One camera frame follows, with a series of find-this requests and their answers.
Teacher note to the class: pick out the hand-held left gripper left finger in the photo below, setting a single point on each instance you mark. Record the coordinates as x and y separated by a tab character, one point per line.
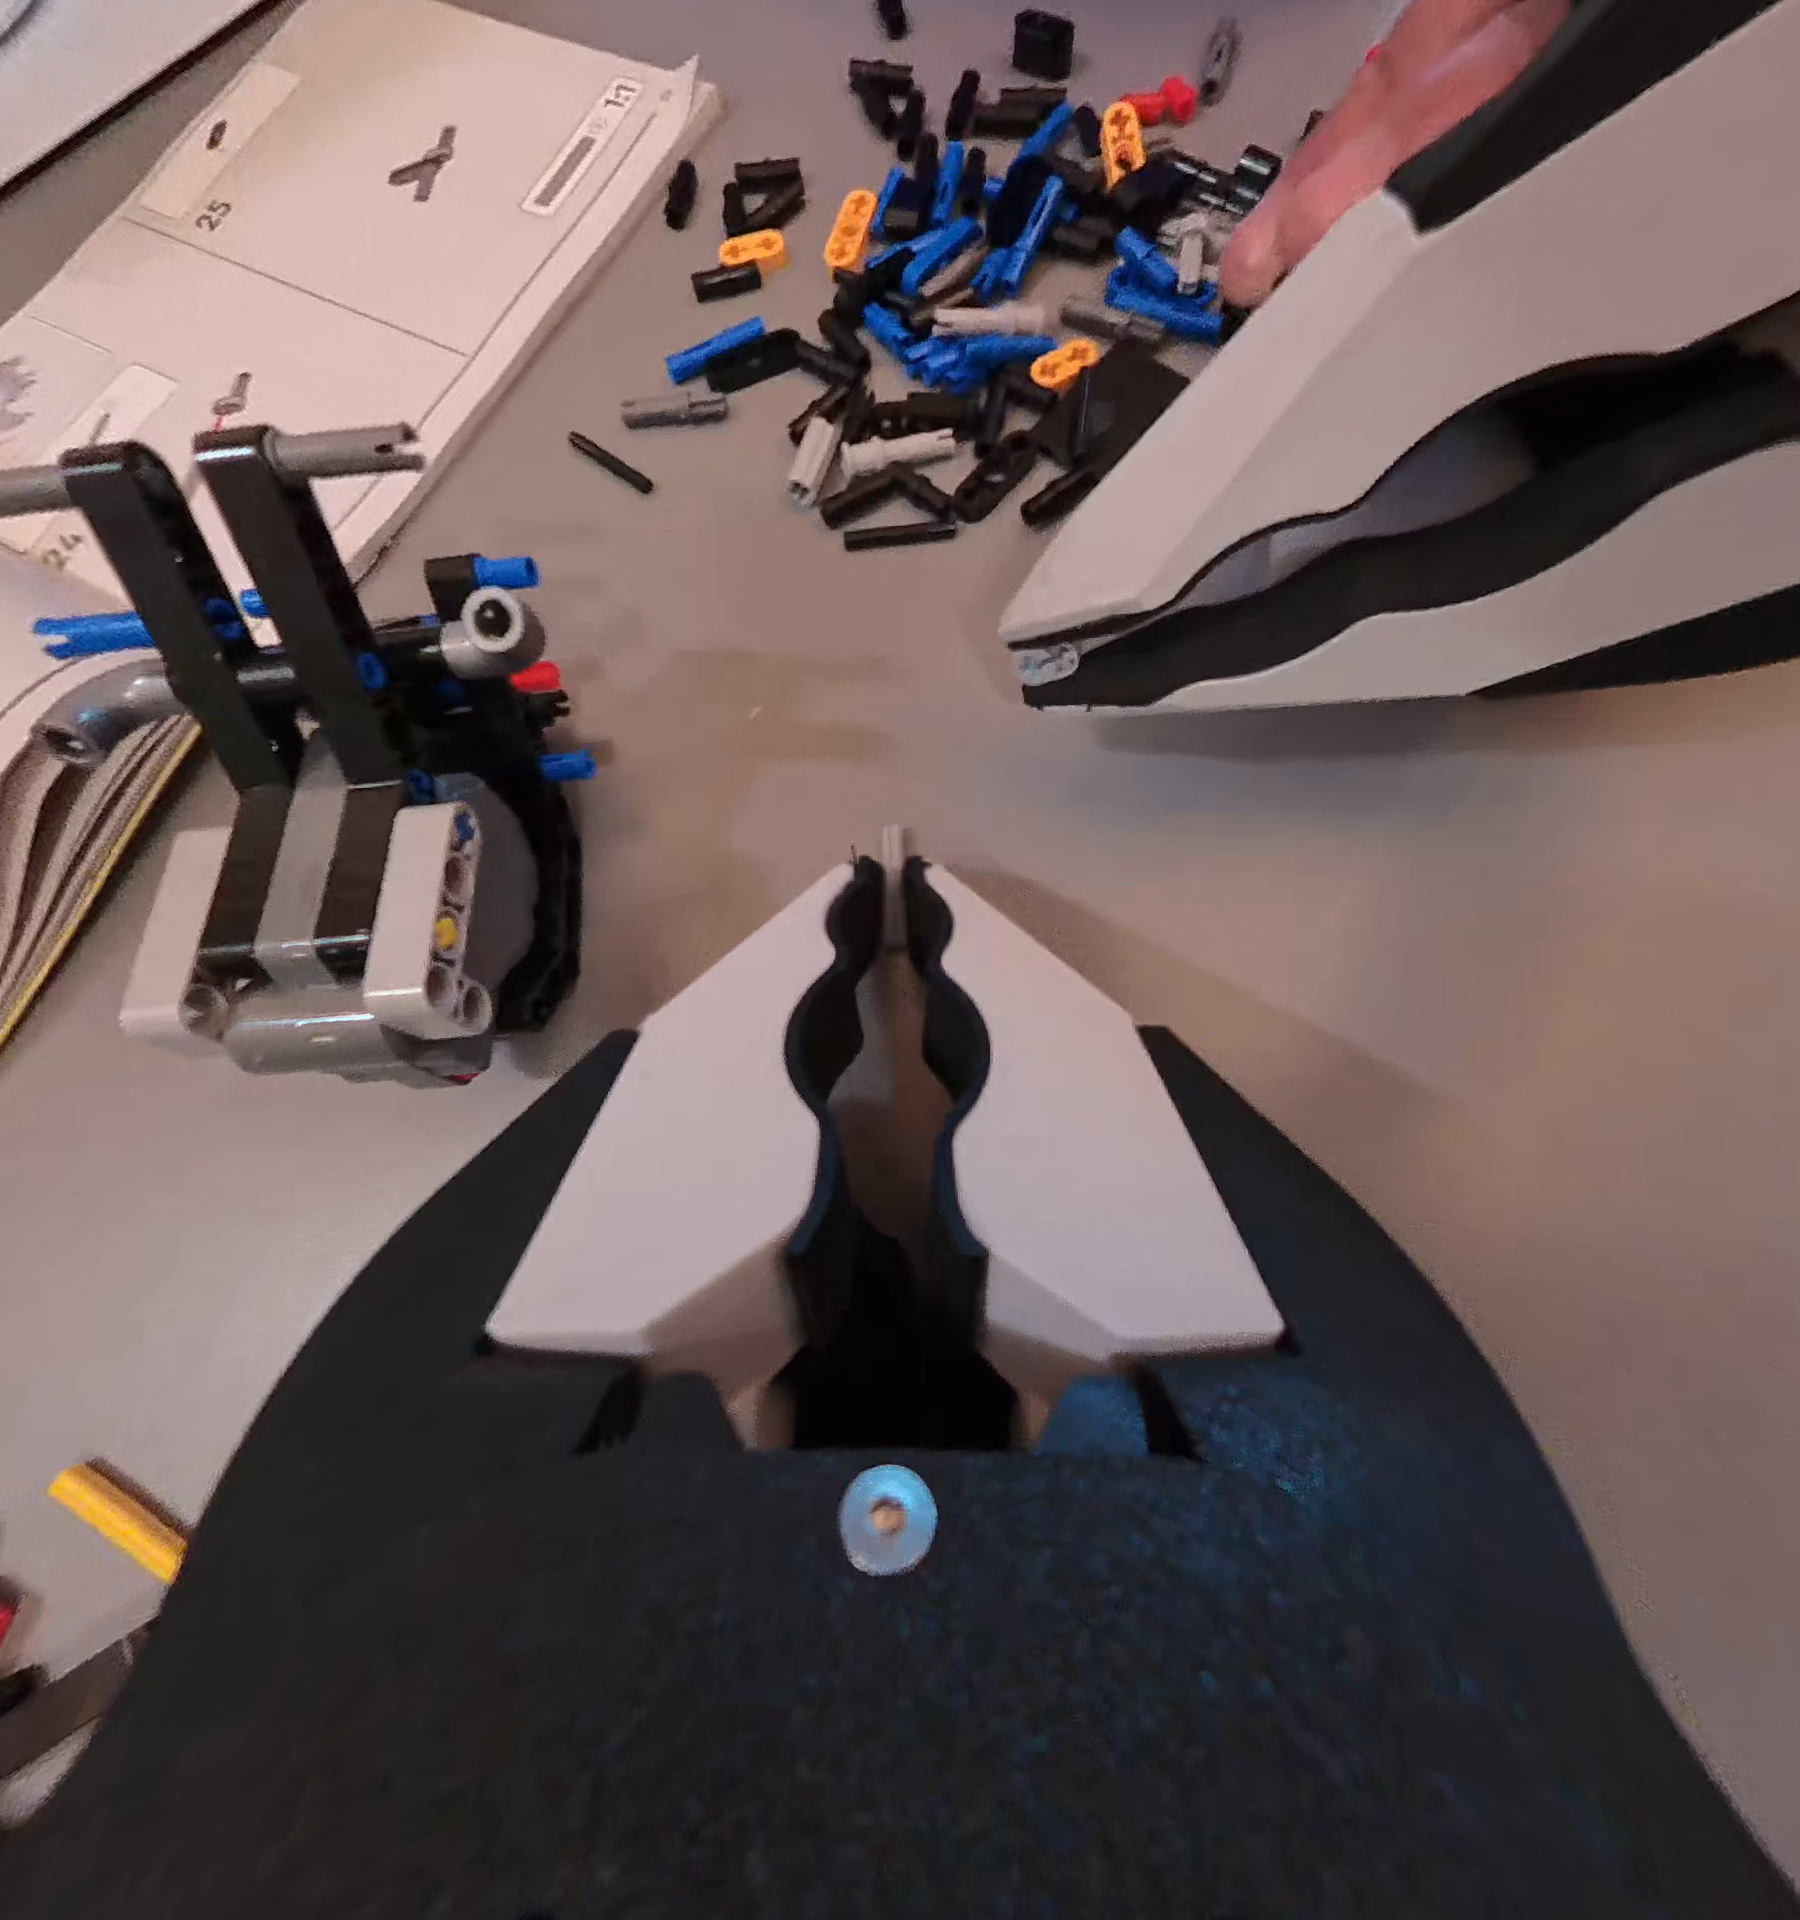
659	1187

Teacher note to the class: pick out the person's right hand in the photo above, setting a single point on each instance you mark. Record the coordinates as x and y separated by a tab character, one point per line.
1351	135

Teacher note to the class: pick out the open instruction booklet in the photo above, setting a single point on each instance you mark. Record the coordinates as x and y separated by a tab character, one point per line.
316	241

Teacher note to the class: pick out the white document stand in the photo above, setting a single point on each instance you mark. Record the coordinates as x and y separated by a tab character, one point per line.
61	76

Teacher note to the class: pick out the grey black toy brick model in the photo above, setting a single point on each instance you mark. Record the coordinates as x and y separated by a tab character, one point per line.
389	917

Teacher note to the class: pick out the yellow toy axle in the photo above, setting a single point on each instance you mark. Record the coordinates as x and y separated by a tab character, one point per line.
117	1523

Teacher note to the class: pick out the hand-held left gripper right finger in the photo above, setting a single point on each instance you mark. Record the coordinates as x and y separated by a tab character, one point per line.
1124	1187

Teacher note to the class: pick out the pile of small toy pins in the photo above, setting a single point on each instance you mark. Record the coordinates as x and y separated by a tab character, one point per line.
960	286

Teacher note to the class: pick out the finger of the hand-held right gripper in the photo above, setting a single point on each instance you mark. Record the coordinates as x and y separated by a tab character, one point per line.
1439	346
1590	601

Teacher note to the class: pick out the small grey toy axle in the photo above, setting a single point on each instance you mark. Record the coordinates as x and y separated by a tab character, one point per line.
892	864

